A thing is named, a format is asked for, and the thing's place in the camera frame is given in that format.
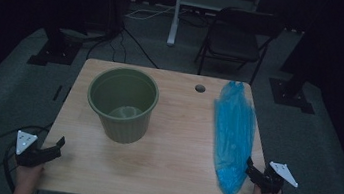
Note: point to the green plastic bin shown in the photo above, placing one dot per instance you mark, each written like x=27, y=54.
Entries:
x=122, y=127

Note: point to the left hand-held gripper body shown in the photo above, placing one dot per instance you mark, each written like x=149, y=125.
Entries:
x=29, y=157

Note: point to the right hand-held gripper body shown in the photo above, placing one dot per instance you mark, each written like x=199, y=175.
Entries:
x=270, y=184

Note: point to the blue plastic bag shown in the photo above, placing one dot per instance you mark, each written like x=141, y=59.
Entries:
x=233, y=135

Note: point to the black folding chair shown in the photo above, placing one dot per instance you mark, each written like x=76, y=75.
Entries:
x=233, y=46

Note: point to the person's left hand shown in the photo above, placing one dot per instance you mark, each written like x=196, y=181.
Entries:
x=28, y=174

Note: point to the black stand base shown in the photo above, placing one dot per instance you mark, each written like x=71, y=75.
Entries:
x=291, y=94
x=54, y=53

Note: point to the white metal desk frame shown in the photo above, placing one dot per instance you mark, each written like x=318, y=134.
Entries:
x=173, y=26

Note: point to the black floor strip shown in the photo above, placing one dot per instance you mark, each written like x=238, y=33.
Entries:
x=57, y=93

